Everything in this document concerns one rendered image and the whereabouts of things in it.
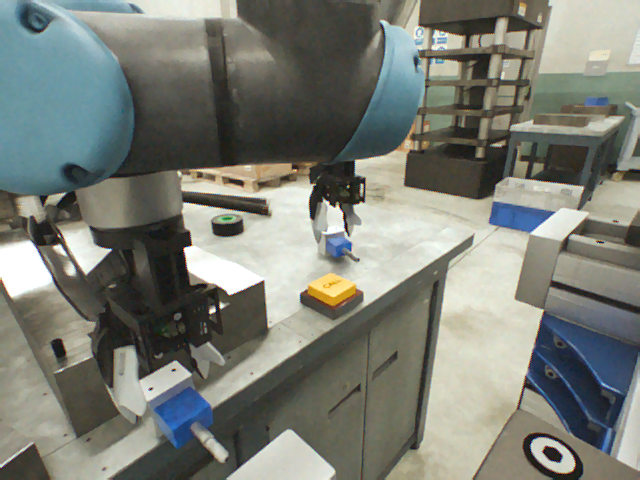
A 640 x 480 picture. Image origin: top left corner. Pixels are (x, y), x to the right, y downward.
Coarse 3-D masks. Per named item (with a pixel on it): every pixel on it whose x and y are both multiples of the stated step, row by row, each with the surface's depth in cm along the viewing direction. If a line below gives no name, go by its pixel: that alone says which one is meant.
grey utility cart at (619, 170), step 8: (632, 112) 461; (632, 120) 473; (632, 128) 447; (632, 136) 449; (624, 144) 485; (632, 144) 451; (624, 152) 458; (632, 152) 454; (616, 160) 488; (624, 160) 460; (632, 160) 492; (616, 168) 498; (624, 168) 462; (632, 168) 458; (616, 176) 469
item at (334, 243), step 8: (328, 232) 80; (336, 232) 80; (344, 232) 81; (320, 240) 82; (328, 240) 79; (336, 240) 79; (344, 240) 79; (320, 248) 82; (328, 248) 80; (336, 248) 77; (344, 248) 77; (336, 256) 78; (352, 256) 74
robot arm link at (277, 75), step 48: (240, 0) 18; (288, 0) 16; (336, 0) 16; (240, 48) 17; (288, 48) 17; (336, 48) 17; (384, 48) 19; (240, 96) 17; (288, 96) 18; (336, 96) 18; (384, 96) 19; (240, 144) 18; (288, 144) 19; (336, 144) 20; (384, 144) 21
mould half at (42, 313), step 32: (64, 224) 62; (0, 256) 53; (32, 256) 55; (96, 256) 58; (192, 256) 62; (0, 288) 65; (32, 288) 51; (224, 288) 51; (256, 288) 53; (32, 320) 45; (64, 320) 45; (224, 320) 50; (256, 320) 55; (32, 352) 52; (224, 352) 52; (64, 384) 37; (96, 384) 39; (96, 416) 40
